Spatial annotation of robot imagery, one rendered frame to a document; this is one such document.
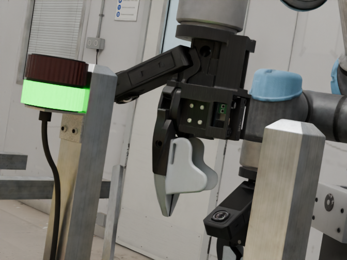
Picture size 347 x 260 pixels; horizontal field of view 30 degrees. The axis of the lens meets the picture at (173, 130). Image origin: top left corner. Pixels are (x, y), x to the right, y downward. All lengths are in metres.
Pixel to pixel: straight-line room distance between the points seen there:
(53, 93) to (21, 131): 5.23
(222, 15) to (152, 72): 0.10
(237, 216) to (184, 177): 0.23
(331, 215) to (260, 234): 0.75
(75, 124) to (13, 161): 0.62
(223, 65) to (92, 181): 0.18
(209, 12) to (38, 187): 0.44
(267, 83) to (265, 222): 0.48
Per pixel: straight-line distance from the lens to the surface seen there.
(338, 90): 1.36
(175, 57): 0.71
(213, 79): 0.70
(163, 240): 4.38
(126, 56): 4.78
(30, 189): 1.00
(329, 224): 1.26
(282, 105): 0.96
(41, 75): 0.62
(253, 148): 0.96
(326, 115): 1.03
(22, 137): 5.82
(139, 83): 0.73
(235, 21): 0.70
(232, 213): 0.93
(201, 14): 0.69
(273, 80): 0.96
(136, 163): 4.59
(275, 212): 0.50
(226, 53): 0.70
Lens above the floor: 1.12
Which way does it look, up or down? 3 degrees down
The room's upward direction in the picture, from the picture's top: 9 degrees clockwise
